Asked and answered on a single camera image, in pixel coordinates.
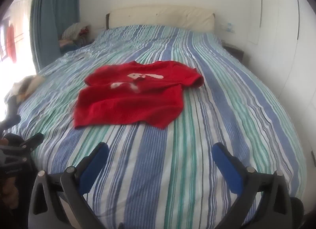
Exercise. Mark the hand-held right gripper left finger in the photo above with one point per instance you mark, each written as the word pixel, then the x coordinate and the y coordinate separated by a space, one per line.
pixel 97 162

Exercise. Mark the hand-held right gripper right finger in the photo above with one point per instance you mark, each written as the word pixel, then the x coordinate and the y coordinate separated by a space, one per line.
pixel 226 167

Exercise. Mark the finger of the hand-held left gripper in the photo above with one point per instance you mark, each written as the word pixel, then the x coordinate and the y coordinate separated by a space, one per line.
pixel 34 139
pixel 11 118

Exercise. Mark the red t-shirt with white print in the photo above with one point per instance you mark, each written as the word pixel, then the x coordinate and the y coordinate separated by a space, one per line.
pixel 128 95

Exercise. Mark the pile of folded clothes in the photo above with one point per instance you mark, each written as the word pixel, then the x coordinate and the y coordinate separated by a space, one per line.
pixel 74 36

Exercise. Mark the person's left hand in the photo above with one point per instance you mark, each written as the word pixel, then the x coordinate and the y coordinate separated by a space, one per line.
pixel 8 189

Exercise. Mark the bed with striped sheet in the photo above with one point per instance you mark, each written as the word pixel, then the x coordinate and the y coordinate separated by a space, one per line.
pixel 197 145

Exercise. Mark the beige crumpled cloth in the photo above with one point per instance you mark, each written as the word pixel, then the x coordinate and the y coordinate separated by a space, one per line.
pixel 29 83

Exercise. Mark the bright window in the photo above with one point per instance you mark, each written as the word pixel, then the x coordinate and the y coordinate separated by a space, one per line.
pixel 14 76

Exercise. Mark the red hanging garment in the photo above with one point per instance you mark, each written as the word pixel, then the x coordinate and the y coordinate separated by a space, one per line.
pixel 11 41

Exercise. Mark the blue curtain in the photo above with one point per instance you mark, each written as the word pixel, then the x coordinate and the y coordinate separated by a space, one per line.
pixel 54 16

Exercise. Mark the dark wooden nightstand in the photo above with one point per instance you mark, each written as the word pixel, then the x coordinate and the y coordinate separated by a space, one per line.
pixel 234 51

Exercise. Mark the white wardrobe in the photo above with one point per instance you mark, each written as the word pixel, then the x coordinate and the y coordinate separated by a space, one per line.
pixel 279 34

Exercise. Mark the cream padded headboard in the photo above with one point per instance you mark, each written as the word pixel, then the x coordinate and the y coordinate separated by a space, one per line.
pixel 160 16

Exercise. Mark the white wall socket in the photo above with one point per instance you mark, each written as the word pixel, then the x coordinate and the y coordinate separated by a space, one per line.
pixel 228 27

